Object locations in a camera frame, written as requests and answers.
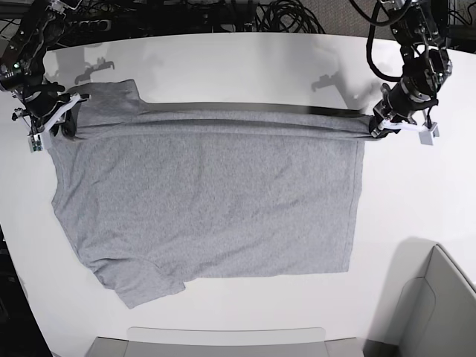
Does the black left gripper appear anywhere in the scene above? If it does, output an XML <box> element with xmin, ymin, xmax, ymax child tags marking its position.
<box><xmin>373</xmin><ymin>83</ymin><xmax>428</xmax><ymax>124</ymax></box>

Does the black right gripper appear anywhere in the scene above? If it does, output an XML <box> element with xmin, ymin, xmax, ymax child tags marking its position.
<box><xmin>23</xmin><ymin>90</ymin><xmax>80</xmax><ymax>139</ymax></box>

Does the grey T-shirt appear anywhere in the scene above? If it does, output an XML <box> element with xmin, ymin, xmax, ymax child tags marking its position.
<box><xmin>49</xmin><ymin>80</ymin><xmax>370</xmax><ymax>308</ymax></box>

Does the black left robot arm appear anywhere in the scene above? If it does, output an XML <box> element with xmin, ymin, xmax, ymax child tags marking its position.
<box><xmin>366</xmin><ymin>1</ymin><xmax>452</xmax><ymax>125</ymax></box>

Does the black power strip behind table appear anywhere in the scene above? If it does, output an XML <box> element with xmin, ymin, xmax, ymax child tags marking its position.
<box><xmin>66</xmin><ymin>19</ymin><xmax>112</xmax><ymax>34</ymax></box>

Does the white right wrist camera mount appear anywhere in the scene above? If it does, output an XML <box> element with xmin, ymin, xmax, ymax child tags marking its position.
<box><xmin>28</xmin><ymin>93</ymin><xmax>90</xmax><ymax>152</ymax></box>

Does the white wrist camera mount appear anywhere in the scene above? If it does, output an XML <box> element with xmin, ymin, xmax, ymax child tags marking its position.
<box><xmin>28</xmin><ymin>93</ymin><xmax>90</xmax><ymax>152</ymax></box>
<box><xmin>379</xmin><ymin>120</ymin><xmax>440</xmax><ymax>146</ymax></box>

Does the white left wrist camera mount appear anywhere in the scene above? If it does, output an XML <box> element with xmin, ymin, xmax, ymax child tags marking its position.
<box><xmin>379</xmin><ymin>120</ymin><xmax>440</xmax><ymax>146</ymax></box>

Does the black cable bundle behind table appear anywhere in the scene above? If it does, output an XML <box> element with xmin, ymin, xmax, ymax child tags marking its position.
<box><xmin>256</xmin><ymin>0</ymin><xmax>327</xmax><ymax>34</ymax></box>

